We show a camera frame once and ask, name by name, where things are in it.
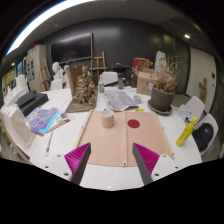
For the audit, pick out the small green bottle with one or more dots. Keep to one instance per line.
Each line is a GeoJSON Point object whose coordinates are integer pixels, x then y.
{"type": "Point", "coordinates": [101, 85]}

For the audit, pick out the small grey cup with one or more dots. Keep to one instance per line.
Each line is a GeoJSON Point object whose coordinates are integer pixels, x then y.
{"type": "Point", "coordinates": [137, 99]}

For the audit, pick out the white chair with backpack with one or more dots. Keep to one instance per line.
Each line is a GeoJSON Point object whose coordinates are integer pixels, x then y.
{"type": "Point", "coordinates": [208, 119]}

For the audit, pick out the beige cloth mat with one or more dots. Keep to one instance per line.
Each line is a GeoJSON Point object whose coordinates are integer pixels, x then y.
{"type": "Point", "coordinates": [113, 146]}

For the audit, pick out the wooden easel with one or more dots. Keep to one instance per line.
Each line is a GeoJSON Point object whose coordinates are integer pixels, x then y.
{"type": "Point", "coordinates": [98, 64]}

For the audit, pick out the dried plant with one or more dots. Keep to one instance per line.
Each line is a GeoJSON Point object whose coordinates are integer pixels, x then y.
{"type": "Point", "coordinates": [167, 74]}

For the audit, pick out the grey mug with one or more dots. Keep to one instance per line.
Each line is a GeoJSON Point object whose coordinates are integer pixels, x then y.
{"type": "Point", "coordinates": [121, 83]}

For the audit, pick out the dark wall screen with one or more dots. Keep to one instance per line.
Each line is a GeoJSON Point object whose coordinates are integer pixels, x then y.
{"type": "Point", "coordinates": [73, 48]}

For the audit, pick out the white chair far side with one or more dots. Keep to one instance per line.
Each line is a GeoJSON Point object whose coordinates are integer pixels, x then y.
{"type": "Point", "coordinates": [109, 77]}

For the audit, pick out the white chair right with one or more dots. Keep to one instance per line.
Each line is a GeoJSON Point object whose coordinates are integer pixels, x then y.
{"type": "Point", "coordinates": [193, 108]}

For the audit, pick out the red round coaster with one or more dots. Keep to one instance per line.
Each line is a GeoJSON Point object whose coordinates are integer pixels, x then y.
{"type": "Point", "coordinates": [133, 123]}

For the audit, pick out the cardboard box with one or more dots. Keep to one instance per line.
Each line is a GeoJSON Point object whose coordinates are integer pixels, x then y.
{"type": "Point", "coordinates": [146, 79]}

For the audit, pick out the dark plant pot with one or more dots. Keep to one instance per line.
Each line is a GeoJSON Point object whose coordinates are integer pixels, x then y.
{"type": "Point", "coordinates": [160, 100]}

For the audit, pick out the black backpack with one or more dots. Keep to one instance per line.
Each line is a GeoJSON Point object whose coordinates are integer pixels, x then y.
{"type": "Point", "coordinates": [203, 135]}

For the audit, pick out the newspaper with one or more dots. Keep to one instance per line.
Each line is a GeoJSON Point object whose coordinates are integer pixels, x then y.
{"type": "Point", "coordinates": [118, 100]}

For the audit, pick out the yellow marker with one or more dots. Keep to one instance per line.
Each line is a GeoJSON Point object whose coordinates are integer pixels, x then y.
{"type": "Point", "coordinates": [139, 110]}

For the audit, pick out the beige paper cup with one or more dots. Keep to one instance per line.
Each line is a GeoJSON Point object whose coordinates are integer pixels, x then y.
{"type": "Point", "coordinates": [107, 118]}

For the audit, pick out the black box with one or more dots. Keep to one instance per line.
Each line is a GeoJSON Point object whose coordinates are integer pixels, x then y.
{"type": "Point", "coordinates": [30, 101]}

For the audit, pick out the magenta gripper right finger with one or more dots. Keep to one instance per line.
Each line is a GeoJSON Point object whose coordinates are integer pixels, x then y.
{"type": "Point", "coordinates": [146, 160]}

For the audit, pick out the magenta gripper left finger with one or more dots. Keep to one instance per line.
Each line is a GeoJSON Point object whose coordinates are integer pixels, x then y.
{"type": "Point", "coordinates": [77, 160]}

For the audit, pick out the white plaster bust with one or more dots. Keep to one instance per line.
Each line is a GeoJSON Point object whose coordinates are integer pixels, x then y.
{"type": "Point", "coordinates": [58, 71]}

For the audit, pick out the paintbrush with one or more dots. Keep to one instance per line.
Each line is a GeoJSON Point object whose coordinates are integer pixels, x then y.
{"type": "Point", "coordinates": [48, 144]}

